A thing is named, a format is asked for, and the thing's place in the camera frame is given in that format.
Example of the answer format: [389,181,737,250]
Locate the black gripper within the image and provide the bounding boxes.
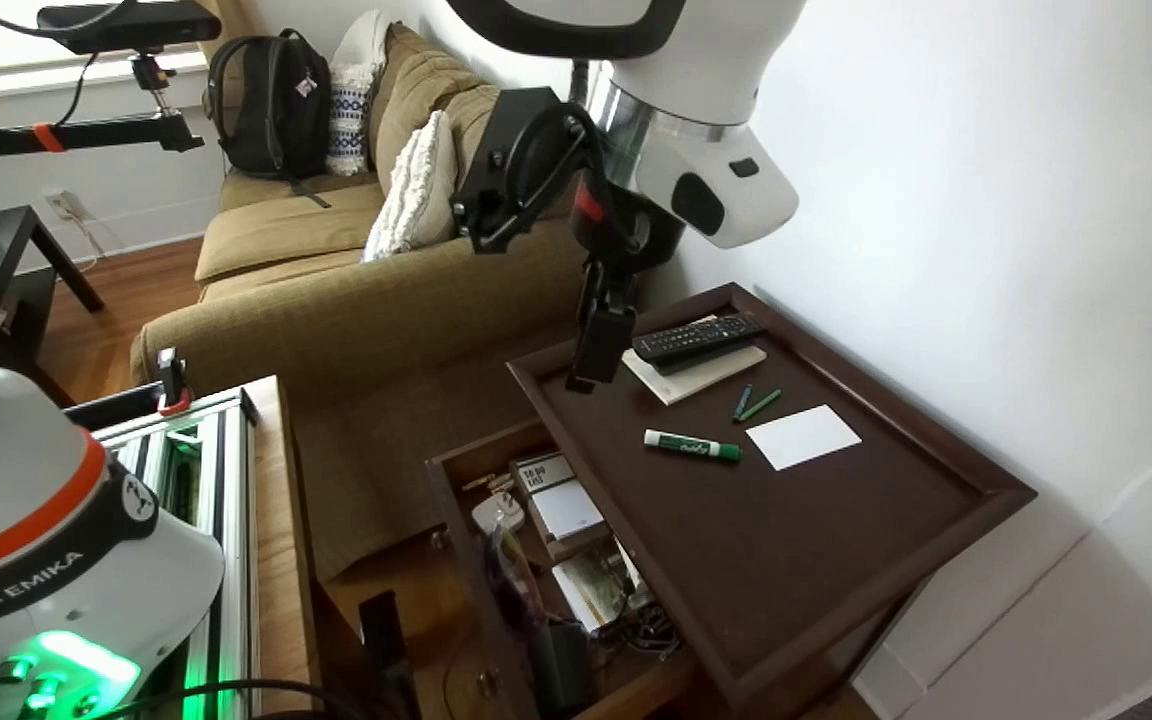
[568,257,645,390]

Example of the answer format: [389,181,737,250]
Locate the green Expo marker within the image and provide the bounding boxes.
[641,424,747,469]

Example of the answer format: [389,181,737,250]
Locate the beige notepad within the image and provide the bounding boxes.
[618,334,772,409]

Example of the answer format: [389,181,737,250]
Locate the black remote control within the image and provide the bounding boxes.
[629,309,769,372]

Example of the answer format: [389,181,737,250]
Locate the small grey box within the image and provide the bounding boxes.
[506,446,581,496]

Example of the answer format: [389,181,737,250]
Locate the white flat box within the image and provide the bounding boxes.
[529,475,609,547]

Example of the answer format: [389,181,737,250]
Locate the open wooden drawer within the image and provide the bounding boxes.
[421,414,701,720]

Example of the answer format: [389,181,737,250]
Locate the white charger plug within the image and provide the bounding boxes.
[470,487,529,541]

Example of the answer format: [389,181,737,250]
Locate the white paper card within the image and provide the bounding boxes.
[745,401,865,475]

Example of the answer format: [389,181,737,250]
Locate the green white booklet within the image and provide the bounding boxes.
[551,541,647,632]

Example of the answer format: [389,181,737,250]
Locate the white throw pillow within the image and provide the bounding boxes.
[360,109,465,266]

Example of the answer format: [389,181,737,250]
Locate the dark wooden nightstand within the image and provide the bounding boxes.
[421,275,1040,720]

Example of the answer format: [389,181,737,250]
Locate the olive brown couch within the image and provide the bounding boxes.
[126,15,609,584]

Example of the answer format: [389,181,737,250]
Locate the dark pouch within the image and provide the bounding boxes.
[529,618,596,720]

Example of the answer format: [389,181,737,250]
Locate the white blue patterned pillow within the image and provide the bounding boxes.
[325,9,396,181]

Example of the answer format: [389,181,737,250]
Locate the light wooden board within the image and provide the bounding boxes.
[243,372,328,720]

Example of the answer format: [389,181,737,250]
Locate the black backpack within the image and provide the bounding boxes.
[204,28,336,187]

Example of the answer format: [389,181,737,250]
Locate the black clamp knob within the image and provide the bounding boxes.
[150,345,197,418]

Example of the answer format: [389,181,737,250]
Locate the black boom with orange tape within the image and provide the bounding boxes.
[0,48,208,187]

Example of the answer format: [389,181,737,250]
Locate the black side table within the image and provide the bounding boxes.
[0,198,108,409]

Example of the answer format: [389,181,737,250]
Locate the aluminium mounting frame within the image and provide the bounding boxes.
[69,374,267,720]

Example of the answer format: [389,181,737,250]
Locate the white wall outlet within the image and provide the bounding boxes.
[45,187,86,226]

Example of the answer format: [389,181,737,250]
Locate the black stereo camera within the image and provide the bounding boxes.
[32,0,227,58]

